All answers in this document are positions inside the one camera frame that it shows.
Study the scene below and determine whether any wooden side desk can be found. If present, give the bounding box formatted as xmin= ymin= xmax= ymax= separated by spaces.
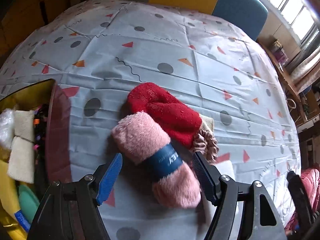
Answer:
xmin=257 ymin=38 xmax=307 ymax=122

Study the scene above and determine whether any black wig with beads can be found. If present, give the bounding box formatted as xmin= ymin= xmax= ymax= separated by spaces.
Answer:
xmin=33 ymin=103 xmax=49 ymax=168

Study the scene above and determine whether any yellow sponge block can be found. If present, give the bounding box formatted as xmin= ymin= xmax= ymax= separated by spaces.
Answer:
xmin=0 ymin=160 xmax=21 ymax=225

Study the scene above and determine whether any gold metal tray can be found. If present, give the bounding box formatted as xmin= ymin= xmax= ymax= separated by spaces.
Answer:
xmin=0 ymin=78 xmax=73 ymax=240

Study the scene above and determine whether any cream folded cloth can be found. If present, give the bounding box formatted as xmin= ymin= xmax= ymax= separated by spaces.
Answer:
xmin=7 ymin=110 xmax=35 ymax=184

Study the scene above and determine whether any red knitted hat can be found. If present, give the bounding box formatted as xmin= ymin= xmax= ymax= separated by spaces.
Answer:
xmin=127 ymin=82 xmax=202 ymax=149

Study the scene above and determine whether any window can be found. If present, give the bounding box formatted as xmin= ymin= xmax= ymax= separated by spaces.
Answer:
xmin=260 ymin=0 xmax=319 ymax=44

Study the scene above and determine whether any green round sponge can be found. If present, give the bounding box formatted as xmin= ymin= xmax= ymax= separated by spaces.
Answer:
xmin=18 ymin=184 xmax=40 ymax=224

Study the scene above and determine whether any blue small packet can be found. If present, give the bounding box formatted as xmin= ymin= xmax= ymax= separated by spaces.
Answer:
xmin=14 ymin=210 xmax=31 ymax=233

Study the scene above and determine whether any pink satin scrunchie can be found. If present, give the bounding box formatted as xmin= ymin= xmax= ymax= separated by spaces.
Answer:
xmin=191 ymin=129 xmax=219 ymax=165

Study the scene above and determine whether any clear plastic bag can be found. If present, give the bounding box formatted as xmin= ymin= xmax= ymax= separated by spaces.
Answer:
xmin=0 ymin=108 xmax=14 ymax=150

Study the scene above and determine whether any purple box on desk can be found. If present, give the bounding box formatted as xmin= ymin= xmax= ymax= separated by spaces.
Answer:
xmin=274 ymin=48 xmax=289 ymax=66

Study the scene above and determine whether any white foam block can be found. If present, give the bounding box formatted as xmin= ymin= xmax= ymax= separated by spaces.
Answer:
xmin=215 ymin=160 xmax=235 ymax=180

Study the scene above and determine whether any patterned white bed sheet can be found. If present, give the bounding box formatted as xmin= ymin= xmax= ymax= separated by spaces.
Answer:
xmin=0 ymin=0 xmax=302 ymax=240

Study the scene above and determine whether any pink quilted fabric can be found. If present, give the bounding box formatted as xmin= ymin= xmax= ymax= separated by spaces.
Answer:
xmin=285 ymin=168 xmax=319 ymax=231

